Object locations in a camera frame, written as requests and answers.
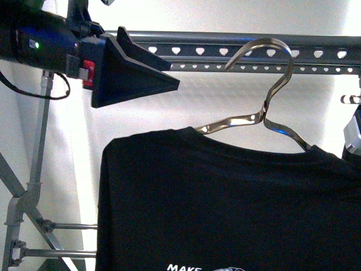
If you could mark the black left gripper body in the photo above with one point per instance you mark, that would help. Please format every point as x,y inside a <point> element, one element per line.
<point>90,50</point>

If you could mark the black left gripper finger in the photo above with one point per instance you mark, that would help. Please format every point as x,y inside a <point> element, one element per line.
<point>128,71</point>

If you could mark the black printed t-shirt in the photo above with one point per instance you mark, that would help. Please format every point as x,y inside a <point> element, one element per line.
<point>177,200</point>

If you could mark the silver metal clothes hanger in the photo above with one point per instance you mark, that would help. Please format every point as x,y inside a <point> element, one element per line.
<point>260,116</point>

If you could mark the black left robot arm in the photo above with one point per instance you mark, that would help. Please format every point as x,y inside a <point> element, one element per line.
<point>112,67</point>

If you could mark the upper horizontal rack rod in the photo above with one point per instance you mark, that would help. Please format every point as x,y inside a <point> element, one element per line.
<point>49,226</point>

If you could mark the horizontal rack rod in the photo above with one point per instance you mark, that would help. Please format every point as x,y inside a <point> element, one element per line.
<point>27,252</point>
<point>49,226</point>

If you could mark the lower horizontal rack rod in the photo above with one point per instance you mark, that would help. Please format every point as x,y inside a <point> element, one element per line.
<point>27,252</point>

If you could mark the grey metal rack frame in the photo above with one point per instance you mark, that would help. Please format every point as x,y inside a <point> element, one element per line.
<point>31,175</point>

